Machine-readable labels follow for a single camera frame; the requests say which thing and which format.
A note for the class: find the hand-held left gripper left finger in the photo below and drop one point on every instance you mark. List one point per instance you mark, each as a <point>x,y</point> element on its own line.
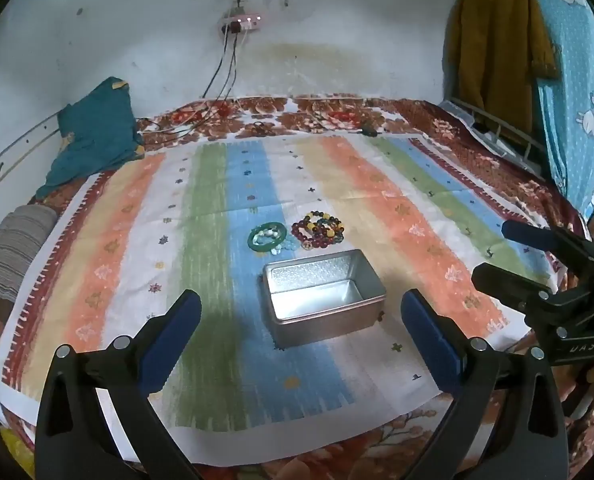
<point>172,341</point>

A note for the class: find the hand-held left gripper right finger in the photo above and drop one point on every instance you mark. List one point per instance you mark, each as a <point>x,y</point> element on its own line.
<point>429,341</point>

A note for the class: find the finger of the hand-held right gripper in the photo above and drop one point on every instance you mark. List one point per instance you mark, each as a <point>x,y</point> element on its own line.
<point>522,232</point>
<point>507,285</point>

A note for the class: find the silver metal tin box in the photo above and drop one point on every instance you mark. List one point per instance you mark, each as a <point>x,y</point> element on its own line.
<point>327,331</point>

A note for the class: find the green jade bangle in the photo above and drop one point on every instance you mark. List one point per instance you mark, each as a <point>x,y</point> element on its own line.
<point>251,241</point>

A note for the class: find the striped pastel cloth mat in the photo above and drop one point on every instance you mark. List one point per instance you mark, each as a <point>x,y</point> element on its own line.
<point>127,270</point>

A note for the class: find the white metal rack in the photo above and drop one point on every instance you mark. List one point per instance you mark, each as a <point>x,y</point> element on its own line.
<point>502,135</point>

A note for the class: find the blue printed hanging cloth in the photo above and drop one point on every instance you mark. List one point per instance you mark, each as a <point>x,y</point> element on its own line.
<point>572,85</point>

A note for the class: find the small black device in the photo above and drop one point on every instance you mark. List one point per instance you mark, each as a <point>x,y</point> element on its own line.
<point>369,131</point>

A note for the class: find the grey striped pillow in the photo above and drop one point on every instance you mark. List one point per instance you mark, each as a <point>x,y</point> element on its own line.
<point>12,250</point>

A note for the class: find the mustard hanging coat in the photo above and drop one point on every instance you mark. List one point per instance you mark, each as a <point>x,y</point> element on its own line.
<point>497,50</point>

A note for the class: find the teal cloth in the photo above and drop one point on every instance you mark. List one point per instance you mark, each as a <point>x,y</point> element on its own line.
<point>94,135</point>

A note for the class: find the white power strip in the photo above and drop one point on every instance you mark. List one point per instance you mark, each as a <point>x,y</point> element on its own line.
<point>241,22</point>

